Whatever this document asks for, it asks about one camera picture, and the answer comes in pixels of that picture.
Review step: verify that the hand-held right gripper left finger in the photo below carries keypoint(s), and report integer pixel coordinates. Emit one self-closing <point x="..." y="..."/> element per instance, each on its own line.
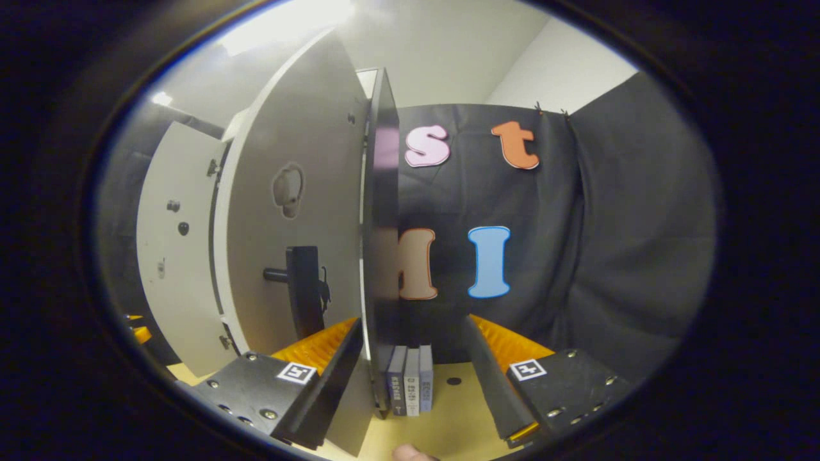
<point x="330" y="390"/>

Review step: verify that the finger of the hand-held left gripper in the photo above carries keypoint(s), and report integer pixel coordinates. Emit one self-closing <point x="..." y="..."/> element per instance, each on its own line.
<point x="142" y="334"/>

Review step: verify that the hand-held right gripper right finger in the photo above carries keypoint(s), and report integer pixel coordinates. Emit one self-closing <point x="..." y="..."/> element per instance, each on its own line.
<point x="490" y="390"/>

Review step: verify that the white cabinet door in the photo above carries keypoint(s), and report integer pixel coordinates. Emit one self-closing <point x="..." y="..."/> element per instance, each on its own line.
<point x="307" y="115"/>
<point x="173" y="288"/>

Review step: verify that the white shoe cabinet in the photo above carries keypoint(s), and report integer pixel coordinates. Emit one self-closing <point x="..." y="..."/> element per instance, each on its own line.
<point x="382" y="224"/>

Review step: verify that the dark blue box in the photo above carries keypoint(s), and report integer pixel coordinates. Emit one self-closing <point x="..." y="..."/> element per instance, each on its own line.
<point x="396" y="384"/>

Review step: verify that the small white box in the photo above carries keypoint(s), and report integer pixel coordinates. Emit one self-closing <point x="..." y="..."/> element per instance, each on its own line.
<point x="412" y="384"/>

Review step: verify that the black backdrop cloth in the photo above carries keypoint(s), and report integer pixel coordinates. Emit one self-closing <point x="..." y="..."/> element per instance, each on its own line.
<point x="608" y="224"/>

